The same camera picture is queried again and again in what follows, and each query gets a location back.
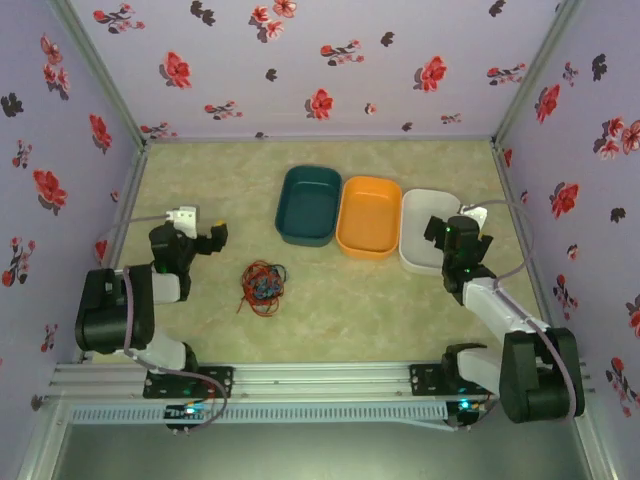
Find thin red cable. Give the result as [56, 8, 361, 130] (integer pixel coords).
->
[235, 258, 287, 319]

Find thin blue cable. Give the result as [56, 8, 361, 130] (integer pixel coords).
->
[249, 277, 281, 301]

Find white plastic bin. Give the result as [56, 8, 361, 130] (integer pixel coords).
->
[398, 188, 464, 275]

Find teal plastic bin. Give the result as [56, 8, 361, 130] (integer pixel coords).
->
[273, 164, 344, 250]

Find orange plastic bin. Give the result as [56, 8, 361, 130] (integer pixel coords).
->
[334, 175, 404, 261]

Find grey metal panel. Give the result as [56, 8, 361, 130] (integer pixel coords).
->
[49, 423, 601, 480]

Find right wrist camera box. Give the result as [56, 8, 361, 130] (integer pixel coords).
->
[458, 204, 489, 232]

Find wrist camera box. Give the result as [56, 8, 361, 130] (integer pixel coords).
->
[458, 204, 489, 232]
[167, 204, 200, 237]

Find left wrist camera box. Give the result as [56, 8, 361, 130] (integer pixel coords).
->
[167, 204, 200, 237]

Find right arm grey sleeved cable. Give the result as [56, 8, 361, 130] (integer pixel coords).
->
[452, 198, 587, 431]

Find arm grey sleeved cable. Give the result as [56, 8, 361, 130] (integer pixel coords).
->
[452, 198, 587, 431]
[94, 212, 230, 434]

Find aluminium side rail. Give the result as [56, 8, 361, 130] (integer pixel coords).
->
[47, 142, 151, 396]
[492, 142, 569, 359]

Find left arm grey sleeved cable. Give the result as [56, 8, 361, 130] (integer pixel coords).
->
[94, 212, 230, 434]

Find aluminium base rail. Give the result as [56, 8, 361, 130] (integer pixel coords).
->
[48, 362, 594, 401]

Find aluminium frame post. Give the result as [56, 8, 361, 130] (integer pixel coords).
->
[492, 0, 586, 146]
[52, 0, 151, 149]

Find white slotted cable duct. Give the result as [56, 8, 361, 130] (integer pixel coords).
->
[69, 402, 450, 427]

